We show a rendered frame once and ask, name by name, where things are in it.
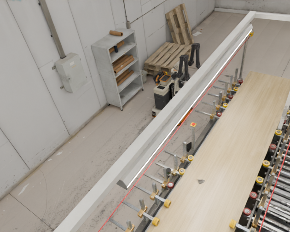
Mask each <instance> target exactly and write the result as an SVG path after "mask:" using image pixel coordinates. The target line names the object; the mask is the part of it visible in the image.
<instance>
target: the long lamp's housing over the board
mask: <svg viewBox="0 0 290 232"><path fill-rule="evenodd" d="M252 29H253V26H252V24H251V23H249V25H248V26H247V27H246V28H245V29H244V31H243V32H242V33H241V34H240V36H239V37H238V38H237V39H236V40H235V41H234V42H233V44H232V45H231V46H230V47H229V48H228V50H227V51H226V52H225V53H224V55H223V56H222V57H221V58H220V59H219V61H218V62H217V63H216V64H215V65H214V67H213V68H212V69H211V70H210V72H209V73H208V74H207V75H206V76H205V77H204V79H203V80H202V81H201V82H200V83H199V85H198V86H197V87H196V88H195V89H194V91H193V92H192V93H191V94H190V96H189V97H188V98H187V99H186V100H185V102H184V103H183V104H182V105H181V107H180V108H179V109H178V110H177V111H176V112H175V113H174V115H173V116H172V117H171V118H170V119H169V121H168V122H167V123H166V124H165V126H164V127H163V128H162V129H161V130H160V132H159V133H158V134H157V135H156V136H155V138H154V139H153V140H152V141H151V142H150V143H149V145H148V146H147V147H146V148H145V150H144V151H143V152H142V153H141V154H140V156H139V157H138V158H137V159H136V160H135V162H134V163H133V164H132V165H131V167H130V168H129V169H128V170H127V171H126V173H125V174H124V175H123V176H122V177H121V178H120V179H119V181H118V182H117V183H116V184H117V185H119V186H120V187H122V188H124V189H126V190H128V188H127V187H128V186H129V184H130V183H131V182H132V181H133V179H134V178H135V177H136V175H137V174H138V173H139V172H140V170H141V169H142V168H143V167H144V165H145V164H146V163H147V162H148V160H149V159H150V158H151V156H152V155H153V154H154V153H155V151H156V150H157V149H158V147H159V146H160V145H161V144H162V142H163V141H164V140H165V139H166V137H167V136H168V135H169V134H170V132H171V131H172V130H173V128H174V127H175V126H176V125H177V123H178V122H179V121H180V120H181V118H182V117H183V116H184V114H185V113H186V112H187V111H188V110H189V108H190V107H191V106H192V105H193V103H194V102H195V101H196V99H197V98H198V97H199V96H200V94H201V93H202V92H203V90H204V89H205V88H206V86H207V85H208V84H209V83H210V82H211V81H212V79H213V78H214V77H215V75H216V74H217V73H218V72H219V70H220V69H221V68H222V66H223V65H224V64H225V63H226V61H227V60H228V59H229V58H230V56H231V55H232V54H233V53H234V51H235V50H236V49H237V47H238V46H239V45H240V44H241V42H242V41H243V40H244V39H245V37H246V36H247V35H248V33H249V32H250V31H252Z"/></svg>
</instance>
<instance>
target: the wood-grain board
mask: <svg viewBox="0 0 290 232"><path fill-rule="evenodd" d="M289 92H290V79H287V78H282V77H278V76H273V75H267V74H263V73H258V72H253V71H250V72H249V73H248V75H247V76H246V78H245V80H244V81H243V83H242V84H241V86H240V88H239V89H238V90H237V92H236V94H235V95H234V97H233V98H232V100H231V101H230V103H229V105H228V106H227V108H226V109H225V111H224V112H223V114H222V115H221V117H220V118H219V120H218V122H217V123H216V125H215V126H214V128H213V129H212V131H211V133H210V134H209V136H208V137H207V139H206V140H205V142H204V143H203V145H202V147H201V148H200V150H199V151H198V153H197V154H196V156H195V157H194V159H193V161H192V162H191V164H190V165H189V167H188V168H187V170H186V171H185V173H184V174H183V176H182V178H181V179H180V181H179V182H178V184H177V186H176V187H175V188H174V190H173V192H172V193H171V195H170V196H169V198H168V200H170V201H171V204H170V206H169V207H166V206H163V207H162V209H161V210H160V212H159V213H158V215H157V216H156V217H157V218H159V219H160V222H159V224H158V225H157V226H155V225H153V224H151V226H150V227H149V229H148V231H147V232H235V230H236V227H235V228H232V227H230V226H229V224H230V221H231V219H233V220H235V221H237V223H238V222H239V220H240V217H241V215H242V212H243V209H244V207H245V205H246V203H247V200H248V198H249V195H250V193H251V190H252V188H253V185H254V183H255V180H256V178H257V175H258V173H259V171H260V168H261V166H262V163H263V161H264V158H265V156H266V154H267V151H268V148H269V146H270V144H271V141H272V139H273V137H274V134H275V131H276V129H277V127H278V124H279V122H280V119H281V116H282V113H283V110H284V107H285V104H286V101H287V98H288V95H289ZM201 179H203V180H205V182H204V183H202V184H199V182H198V180H201Z"/></svg>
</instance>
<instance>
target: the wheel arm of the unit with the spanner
mask: <svg viewBox="0 0 290 232"><path fill-rule="evenodd" d="M143 175H144V176H146V177H148V178H150V179H152V180H154V181H156V182H158V183H160V184H162V183H163V181H161V180H159V179H157V178H155V177H153V176H151V175H149V174H147V173H144V174H143Z"/></svg>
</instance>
